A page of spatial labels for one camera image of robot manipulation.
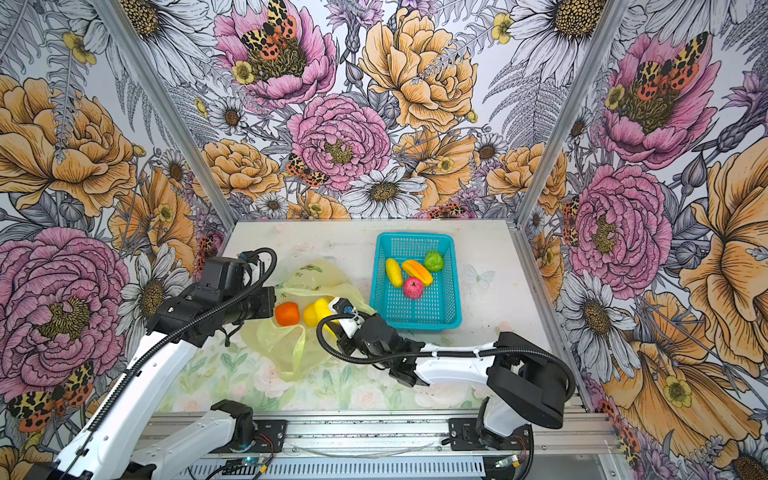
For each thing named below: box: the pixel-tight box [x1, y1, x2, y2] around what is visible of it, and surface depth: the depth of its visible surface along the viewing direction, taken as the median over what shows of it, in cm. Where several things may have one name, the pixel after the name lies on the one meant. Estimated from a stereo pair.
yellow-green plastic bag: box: [240, 258, 375, 381], surface depth 74 cm
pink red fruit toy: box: [403, 277, 425, 300], surface depth 99 cm
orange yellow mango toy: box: [401, 259, 433, 287], surface depth 104 cm
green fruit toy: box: [424, 250, 444, 272], surface depth 105 cm
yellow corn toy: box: [385, 258, 403, 288], surface depth 104 cm
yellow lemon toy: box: [303, 298, 339, 337], surface depth 78 cm
